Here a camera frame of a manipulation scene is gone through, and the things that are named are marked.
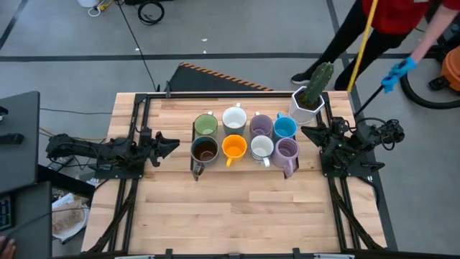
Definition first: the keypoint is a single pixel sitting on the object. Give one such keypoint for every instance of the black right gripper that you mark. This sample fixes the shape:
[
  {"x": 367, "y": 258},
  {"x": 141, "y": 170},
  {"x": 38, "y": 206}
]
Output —
[{"x": 334, "y": 135}]

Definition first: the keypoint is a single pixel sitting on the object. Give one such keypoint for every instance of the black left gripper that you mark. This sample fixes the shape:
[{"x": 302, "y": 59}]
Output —
[{"x": 151, "y": 147}]

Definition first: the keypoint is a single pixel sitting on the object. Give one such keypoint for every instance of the pink ringed mug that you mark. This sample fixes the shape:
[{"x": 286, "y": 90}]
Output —
[{"x": 285, "y": 151}]

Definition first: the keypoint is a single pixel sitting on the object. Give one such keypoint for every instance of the dark teal speckled mug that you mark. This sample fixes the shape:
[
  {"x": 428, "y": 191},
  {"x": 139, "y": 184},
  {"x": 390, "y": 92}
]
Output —
[{"x": 205, "y": 151}]

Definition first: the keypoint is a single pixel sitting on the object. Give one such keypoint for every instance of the green ribbed mug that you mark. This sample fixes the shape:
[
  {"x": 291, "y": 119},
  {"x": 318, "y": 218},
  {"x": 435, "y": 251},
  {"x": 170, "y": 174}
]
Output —
[{"x": 206, "y": 126}]

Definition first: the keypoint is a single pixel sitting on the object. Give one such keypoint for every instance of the blue white floral mug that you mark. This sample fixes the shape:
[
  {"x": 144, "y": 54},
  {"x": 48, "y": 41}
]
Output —
[{"x": 262, "y": 147}]

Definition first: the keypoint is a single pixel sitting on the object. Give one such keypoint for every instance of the yellow faceted mug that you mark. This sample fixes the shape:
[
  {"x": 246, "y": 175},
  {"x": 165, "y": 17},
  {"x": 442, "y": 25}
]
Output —
[{"x": 234, "y": 147}]

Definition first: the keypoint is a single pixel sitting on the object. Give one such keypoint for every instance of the white mug with brown rim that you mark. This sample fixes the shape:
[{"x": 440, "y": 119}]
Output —
[{"x": 234, "y": 118}]

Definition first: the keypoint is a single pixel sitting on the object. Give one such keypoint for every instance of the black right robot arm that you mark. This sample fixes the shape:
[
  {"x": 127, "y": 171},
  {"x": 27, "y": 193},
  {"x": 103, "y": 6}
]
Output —
[{"x": 363, "y": 138}]

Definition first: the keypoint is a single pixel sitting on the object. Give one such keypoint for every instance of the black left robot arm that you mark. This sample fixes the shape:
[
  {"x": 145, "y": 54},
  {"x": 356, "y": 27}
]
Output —
[{"x": 82, "y": 147}]

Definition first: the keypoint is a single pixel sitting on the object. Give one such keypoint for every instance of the green cactus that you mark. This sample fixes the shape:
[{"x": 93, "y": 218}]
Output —
[{"x": 320, "y": 81}]

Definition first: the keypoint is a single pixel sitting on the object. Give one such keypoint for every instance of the black vacuum wand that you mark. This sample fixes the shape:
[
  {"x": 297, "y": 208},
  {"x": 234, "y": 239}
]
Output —
[{"x": 368, "y": 101}]

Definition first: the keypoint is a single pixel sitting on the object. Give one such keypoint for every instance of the black ramp with orange stripes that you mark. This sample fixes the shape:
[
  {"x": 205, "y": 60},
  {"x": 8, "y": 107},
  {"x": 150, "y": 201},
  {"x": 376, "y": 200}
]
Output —
[{"x": 201, "y": 81}]

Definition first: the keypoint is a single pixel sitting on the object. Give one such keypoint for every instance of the yellow pole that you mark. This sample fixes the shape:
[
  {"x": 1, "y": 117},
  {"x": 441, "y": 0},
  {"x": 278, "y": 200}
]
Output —
[{"x": 362, "y": 45}]

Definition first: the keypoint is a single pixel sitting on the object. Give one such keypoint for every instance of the person's hand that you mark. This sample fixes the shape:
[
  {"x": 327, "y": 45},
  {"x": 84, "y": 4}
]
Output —
[
  {"x": 7, "y": 248},
  {"x": 399, "y": 70}
]

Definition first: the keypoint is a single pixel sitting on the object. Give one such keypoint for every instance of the black table clamp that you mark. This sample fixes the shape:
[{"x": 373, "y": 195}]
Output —
[
  {"x": 169, "y": 253},
  {"x": 296, "y": 253}
]

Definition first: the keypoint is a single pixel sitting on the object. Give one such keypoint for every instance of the black equipment case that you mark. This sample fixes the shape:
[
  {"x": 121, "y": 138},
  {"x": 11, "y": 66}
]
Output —
[{"x": 151, "y": 1}]

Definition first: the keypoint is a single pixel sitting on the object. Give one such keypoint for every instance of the person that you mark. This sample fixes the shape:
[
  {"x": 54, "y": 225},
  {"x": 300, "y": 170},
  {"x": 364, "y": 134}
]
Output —
[{"x": 395, "y": 14}]

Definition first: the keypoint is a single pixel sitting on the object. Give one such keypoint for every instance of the black desk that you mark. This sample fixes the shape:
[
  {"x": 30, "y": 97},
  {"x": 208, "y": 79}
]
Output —
[
  {"x": 21, "y": 162},
  {"x": 32, "y": 223}
]

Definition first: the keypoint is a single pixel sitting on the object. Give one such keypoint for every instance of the orange vacuum cleaner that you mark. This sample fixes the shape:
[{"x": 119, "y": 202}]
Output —
[{"x": 451, "y": 68}]

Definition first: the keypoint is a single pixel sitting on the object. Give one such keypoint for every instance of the black computer mouse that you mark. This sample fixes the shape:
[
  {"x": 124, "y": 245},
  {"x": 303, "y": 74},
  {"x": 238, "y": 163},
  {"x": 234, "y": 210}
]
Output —
[{"x": 12, "y": 138}]

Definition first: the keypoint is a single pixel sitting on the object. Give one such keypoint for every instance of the white trash bin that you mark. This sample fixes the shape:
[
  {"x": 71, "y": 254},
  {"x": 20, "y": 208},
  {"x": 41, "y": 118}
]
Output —
[{"x": 88, "y": 3}]

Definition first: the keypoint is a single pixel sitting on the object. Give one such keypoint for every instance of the black keyboard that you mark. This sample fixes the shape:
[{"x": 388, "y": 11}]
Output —
[{"x": 5, "y": 212}]

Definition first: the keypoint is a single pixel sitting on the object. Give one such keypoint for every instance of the black aluminium table frame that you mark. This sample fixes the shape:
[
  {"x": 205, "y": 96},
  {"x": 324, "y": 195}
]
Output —
[{"x": 215, "y": 95}]

